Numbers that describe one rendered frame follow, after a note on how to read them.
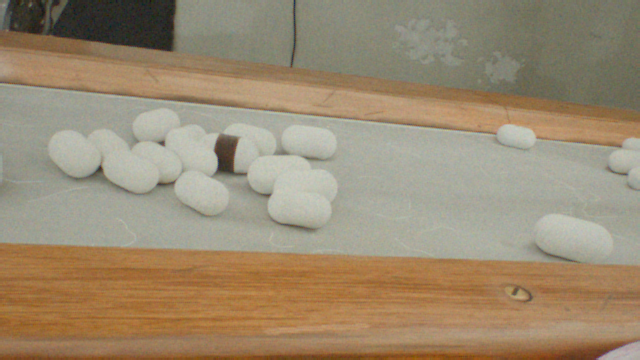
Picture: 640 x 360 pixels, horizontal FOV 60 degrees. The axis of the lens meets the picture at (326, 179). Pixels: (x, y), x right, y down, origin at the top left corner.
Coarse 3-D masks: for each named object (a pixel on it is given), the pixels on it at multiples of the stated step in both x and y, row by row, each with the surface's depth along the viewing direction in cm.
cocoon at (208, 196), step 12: (180, 180) 27; (192, 180) 27; (204, 180) 27; (216, 180) 27; (180, 192) 27; (192, 192) 27; (204, 192) 26; (216, 192) 26; (192, 204) 27; (204, 204) 26; (216, 204) 26
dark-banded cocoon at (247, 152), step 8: (208, 136) 33; (216, 136) 33; (208, 144) 32; (240, 144) 32; (248, 144) 33; (240, 152) 32; (248, 152) 32; (256, 152) 33; (240, 160) 32; (248, 160) 32; (240, 168) 33; (248, 168) 33
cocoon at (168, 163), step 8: (136, 144) 30; (144, 144) 30; (152, 144) 30; (136, 152) 30; (144, 152) 30; (152, 152) 29; (160, 152) 29; (168, 152) 29; (152, 160) 29; (160, 160) 29; (168, 160) 29; (176, 160) 29; (160, 168) 29; (168, 168) 29; (176, 168) 29; (160, 176) 29; (168, 176) 29; (176, 176) 30
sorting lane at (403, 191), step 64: (0, 128) 34; (64, 128) 36; (128, 128) 38; (384, 128) 51; (0, 192) 26; (64, 192) 27; (128, 192) 28; (256, 192) 31; (384, 192) 35; (448, 192) 37; (512, 192) 39; (576, 192) 41; (448, 256) 27; (512, 256) 29
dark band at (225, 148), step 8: (224, 136) 33; (232, 136) 33; (216, 144) 32; (224, 144) 32; (232, 144) 32; (216, 152) 32; (224, 152) 32; (232, 152) 32; (224, 160) 32; (232, 160) 32; (224, 168) 33; (232, 168) 33
